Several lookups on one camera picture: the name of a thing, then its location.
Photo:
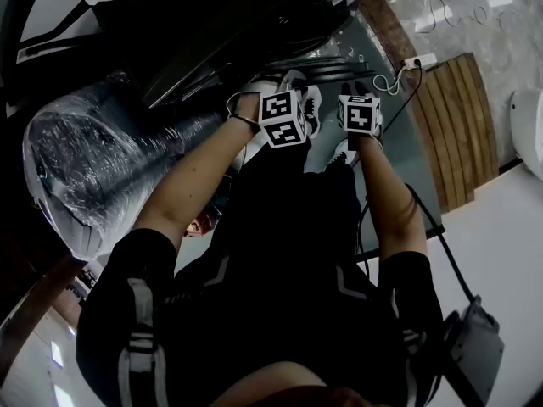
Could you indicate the person's black trousers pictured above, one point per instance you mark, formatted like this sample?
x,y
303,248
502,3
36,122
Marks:
x,y
292,210

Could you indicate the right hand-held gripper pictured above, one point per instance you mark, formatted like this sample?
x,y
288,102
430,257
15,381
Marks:
x,y
358,115

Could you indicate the hip-worn control box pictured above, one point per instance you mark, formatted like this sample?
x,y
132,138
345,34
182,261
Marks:
x,y
479,346

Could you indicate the white power strip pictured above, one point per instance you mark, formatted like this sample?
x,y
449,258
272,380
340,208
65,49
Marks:
x,y
420,60

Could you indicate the wooden slat platform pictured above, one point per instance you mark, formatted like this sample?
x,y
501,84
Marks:
x,y
458,134

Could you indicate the person's right forearm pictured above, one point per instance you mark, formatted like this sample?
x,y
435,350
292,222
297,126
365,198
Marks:
x,y
390,193

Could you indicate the person's right white shoe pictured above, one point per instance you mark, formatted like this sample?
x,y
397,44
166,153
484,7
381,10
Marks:
x,y
339,148

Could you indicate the person's left forearm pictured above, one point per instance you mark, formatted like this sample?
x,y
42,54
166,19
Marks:
x,y
191,176

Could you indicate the white toilet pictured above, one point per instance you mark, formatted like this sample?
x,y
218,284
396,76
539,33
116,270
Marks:
x,y
530,134

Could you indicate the black washing machine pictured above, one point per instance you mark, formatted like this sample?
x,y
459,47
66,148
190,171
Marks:
x,y
191,23

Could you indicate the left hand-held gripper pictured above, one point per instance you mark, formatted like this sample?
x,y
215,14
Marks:
x,y
282,119

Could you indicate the wooden spiral staircase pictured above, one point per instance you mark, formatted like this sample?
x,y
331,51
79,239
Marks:
x,y
38,299

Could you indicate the black wristband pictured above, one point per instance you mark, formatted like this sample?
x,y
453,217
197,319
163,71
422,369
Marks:
x,y
244,119

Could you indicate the white black-trimmed appliance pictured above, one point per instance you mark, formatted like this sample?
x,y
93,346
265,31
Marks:
x,y
51,7

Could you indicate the plastic-wrapped appliance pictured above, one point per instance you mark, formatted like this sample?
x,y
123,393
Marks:
x,y
106,163

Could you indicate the person's black shirt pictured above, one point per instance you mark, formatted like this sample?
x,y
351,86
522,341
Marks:
x,y
275,333

